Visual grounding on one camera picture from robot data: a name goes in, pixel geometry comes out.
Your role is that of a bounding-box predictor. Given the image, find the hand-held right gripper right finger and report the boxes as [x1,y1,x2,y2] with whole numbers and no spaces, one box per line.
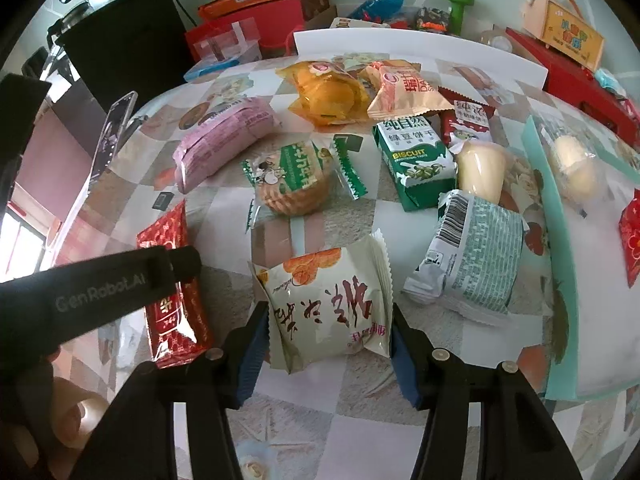
[390,304,583,480]

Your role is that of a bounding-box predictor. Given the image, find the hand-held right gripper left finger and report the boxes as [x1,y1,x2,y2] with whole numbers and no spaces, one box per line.
[82,301,271,480]

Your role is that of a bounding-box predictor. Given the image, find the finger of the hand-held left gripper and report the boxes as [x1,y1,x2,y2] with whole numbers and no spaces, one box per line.
[169,246,202,283]

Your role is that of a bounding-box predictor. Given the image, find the red gold-patterned snack packet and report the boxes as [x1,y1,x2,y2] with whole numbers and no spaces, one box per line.
[136,199,215,370]

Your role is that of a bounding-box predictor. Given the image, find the cream packet with orange print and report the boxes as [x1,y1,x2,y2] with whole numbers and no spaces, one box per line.
[252,230,393,375]

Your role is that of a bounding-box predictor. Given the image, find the pink snack packet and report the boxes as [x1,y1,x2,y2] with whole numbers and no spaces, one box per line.
[171,96,282,195]

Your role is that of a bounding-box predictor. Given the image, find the mint-white packet with barcode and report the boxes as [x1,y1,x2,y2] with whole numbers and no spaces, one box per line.
[401,189,530,330]

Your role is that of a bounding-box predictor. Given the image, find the green-white round biscuit packet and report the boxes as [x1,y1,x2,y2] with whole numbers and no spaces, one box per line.
[241,134,370,235]

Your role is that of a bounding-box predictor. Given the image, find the mint green tray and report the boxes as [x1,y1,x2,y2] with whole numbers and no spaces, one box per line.
[521,114,640,402]

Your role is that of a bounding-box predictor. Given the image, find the green biscuit packet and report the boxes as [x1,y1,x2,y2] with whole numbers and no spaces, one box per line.
[372,116,459,212]

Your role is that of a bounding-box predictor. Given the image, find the clear packet with cream cake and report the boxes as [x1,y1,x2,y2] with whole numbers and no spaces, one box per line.
[451,139,512,207]

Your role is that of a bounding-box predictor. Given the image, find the red packet with biscuit picture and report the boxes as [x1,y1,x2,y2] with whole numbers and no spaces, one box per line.
[437,86,497,150]

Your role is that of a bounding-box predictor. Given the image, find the red-white flower print packet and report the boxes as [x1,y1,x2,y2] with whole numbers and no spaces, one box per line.
[618,204,640,288]

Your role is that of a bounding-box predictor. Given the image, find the clear packet with round bread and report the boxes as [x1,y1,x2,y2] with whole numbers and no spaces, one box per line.
[539,119,607,207]

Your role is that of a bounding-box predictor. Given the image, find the person's left hand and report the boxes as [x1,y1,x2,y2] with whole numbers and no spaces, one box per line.
[47,377,108,480]

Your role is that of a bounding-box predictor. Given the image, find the clear acrylic stand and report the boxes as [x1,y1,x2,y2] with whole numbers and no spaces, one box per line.
[54,90,139,267]

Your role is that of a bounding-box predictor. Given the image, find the blue flat packet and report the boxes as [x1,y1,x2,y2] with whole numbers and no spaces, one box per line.
[183,56,242,82]

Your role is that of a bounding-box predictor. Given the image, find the black cabinet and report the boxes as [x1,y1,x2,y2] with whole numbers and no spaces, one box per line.
[54,0,197,113]

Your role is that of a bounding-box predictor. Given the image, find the yellow snack packet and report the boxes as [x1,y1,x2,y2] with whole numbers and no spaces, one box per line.
[276,59,377,127]

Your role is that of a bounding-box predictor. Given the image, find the clear plastic box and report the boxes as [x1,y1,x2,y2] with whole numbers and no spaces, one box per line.
[191,16,264,64]

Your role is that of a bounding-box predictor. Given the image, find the orange and red boxes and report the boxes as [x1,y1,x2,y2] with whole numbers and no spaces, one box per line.
[184,0,307,65]

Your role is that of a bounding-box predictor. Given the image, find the peach orange snack packet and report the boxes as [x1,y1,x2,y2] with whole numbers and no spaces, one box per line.
[366,59,454,122]

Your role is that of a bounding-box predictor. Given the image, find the small cream box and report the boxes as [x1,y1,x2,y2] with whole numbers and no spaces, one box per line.
[329,16,392,32]

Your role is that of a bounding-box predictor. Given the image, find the blue bottle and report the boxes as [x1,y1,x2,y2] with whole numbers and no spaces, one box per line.
[346,0,415,24]

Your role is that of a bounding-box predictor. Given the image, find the red gift box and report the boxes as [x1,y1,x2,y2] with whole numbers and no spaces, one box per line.
[504,26,640,142]

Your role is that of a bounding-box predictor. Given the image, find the blue-white wipes packet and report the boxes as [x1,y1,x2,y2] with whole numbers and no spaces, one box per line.
[594,66,630,100]

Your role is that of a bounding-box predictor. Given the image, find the green dumbbell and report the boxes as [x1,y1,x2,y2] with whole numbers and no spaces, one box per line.
[441,0,482,37]

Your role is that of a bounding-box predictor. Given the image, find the orange handbag-shaped box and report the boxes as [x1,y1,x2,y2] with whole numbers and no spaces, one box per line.
[521,0,605,72]

